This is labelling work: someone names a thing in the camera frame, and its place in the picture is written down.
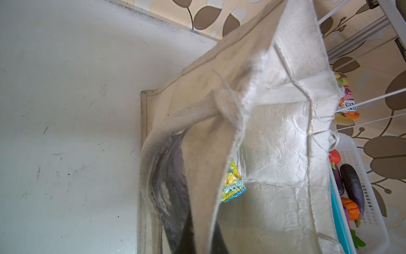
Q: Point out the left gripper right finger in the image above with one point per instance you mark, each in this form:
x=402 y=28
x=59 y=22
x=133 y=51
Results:
x=218 y=244

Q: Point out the teal plastic basket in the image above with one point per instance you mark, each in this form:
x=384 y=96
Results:
x=343 y=237

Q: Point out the white canvas grocery bag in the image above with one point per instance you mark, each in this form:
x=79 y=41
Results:
x=264 y=97

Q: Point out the white wooden shelf rack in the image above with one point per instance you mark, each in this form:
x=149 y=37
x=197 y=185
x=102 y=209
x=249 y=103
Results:
x=362 y=44

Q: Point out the green pepper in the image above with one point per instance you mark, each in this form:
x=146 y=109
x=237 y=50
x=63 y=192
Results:
x=356 y=240

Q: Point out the white plastic basket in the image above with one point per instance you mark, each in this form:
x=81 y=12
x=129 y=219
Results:
x=372 y=230

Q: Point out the green snack bag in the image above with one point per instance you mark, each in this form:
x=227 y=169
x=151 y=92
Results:
x=234 y=185

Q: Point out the orange Fox's candy bag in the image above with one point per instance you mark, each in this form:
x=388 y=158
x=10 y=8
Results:
x=346 y=107

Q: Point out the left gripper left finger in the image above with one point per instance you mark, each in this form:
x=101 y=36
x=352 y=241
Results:
x=187 y=243

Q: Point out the purple eggplant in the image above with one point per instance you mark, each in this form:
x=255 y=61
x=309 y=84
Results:
x=353 y=186

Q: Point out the small orange pumpkin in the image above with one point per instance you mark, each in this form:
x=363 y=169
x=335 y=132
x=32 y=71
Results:
x=351 y=209

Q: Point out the red tomato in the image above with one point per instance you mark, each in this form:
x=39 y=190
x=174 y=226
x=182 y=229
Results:
x=334 y=157

